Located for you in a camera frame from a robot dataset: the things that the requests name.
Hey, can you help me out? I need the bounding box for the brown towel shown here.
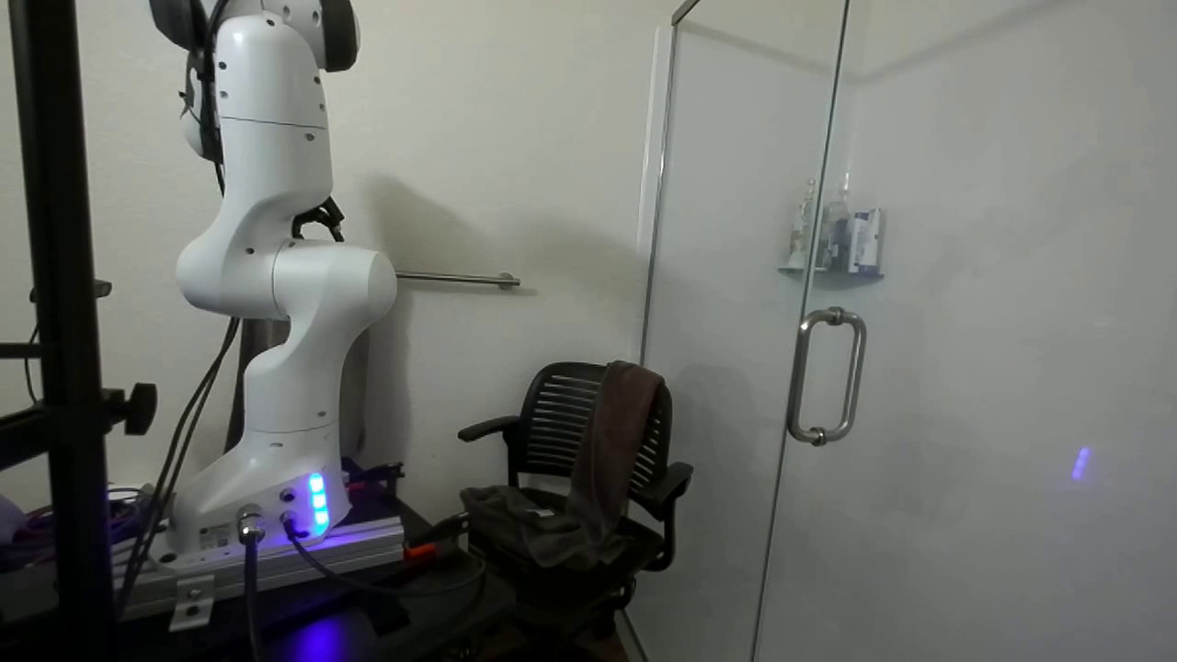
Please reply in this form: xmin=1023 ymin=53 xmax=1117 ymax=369
xmin=575 ymin=362 xmax=661 ymax=537

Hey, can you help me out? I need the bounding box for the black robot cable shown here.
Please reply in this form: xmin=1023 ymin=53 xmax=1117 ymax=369
xmin=114 ymin=312 xmax=251 ymax=619

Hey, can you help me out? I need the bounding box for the metal towel rail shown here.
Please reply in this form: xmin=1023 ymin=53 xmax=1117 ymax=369
xmin=399 ymin=274 xmax=524 ymax=296

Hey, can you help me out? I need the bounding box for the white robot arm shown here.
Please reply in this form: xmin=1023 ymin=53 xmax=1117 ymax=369
xmin=147 ymin=0 xmax=399 ymax=551

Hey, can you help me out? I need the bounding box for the black camera stand pole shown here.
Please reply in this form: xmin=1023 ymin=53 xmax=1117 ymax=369
xmin=5 ymin=0 xmax=126 ymax=662

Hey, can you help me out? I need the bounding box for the orange handled clamp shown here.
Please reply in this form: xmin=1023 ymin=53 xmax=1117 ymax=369
xmin=403 ymin=514 xmax=466 ymax=567

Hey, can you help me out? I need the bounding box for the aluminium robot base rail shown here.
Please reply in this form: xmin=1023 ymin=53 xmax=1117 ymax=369
xmin=120 ymin=514 xmax=403 ymax=628

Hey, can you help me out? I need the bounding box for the chrome door handle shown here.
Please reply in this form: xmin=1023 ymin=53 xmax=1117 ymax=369
xmin=788 ymin=306 xmax=867 ymax=447

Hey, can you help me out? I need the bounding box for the glass shower door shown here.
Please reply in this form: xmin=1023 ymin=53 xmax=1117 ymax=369
xmin=757 ymin=0 xmax=1177 ymax=662

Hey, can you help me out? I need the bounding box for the shower shelf with bottles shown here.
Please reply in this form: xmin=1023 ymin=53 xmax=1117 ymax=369
xmin=781 ymin=183 xmax=888 ymax=286

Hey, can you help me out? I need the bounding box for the dark grey towel on seat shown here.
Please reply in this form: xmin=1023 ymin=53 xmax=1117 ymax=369
xmin=460 ymin=485 xmax=617 ymax=574

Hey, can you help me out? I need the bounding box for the black mesh office chair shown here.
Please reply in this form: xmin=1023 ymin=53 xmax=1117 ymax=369
xmin=460 ymin=362 xmax=690 ymax=639

